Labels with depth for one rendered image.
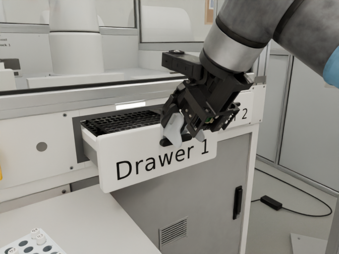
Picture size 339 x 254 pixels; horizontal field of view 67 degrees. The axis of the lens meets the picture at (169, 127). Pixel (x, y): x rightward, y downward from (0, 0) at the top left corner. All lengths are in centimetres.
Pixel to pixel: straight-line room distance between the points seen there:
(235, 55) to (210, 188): 69
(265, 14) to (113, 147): 32
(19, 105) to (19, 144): 8
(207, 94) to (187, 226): 65
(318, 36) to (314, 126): 201
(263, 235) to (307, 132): 97
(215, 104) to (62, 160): 39
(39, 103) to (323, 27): 51
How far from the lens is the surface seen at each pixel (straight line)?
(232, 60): 35
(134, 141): 50
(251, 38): 34
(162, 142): 49
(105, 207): 58
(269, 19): 32
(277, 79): 245
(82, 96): 61
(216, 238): 114
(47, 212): 60
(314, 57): 31
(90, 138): 58
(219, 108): 38
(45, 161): 63
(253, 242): 170
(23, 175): 64
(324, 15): 30
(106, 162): 48
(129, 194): 77
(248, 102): 93
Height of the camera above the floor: 108
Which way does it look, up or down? 18 degrees down
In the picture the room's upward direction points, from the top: straight up
